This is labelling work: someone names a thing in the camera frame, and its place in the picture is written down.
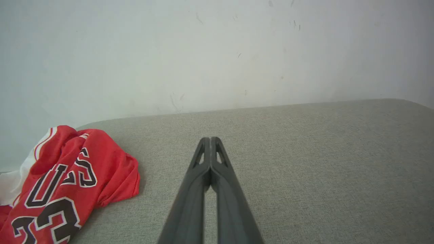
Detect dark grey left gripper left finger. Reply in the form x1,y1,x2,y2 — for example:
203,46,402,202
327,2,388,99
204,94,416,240
157,137,212,244

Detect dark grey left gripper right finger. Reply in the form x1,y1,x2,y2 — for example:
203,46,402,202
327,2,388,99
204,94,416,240
210,137,265,244

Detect red basketball jersey with white trim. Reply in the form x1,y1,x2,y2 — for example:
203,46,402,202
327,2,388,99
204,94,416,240
0,125,141,244

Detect grey fabric sofa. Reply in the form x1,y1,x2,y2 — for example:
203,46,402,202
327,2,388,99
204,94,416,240
67,98,434,244

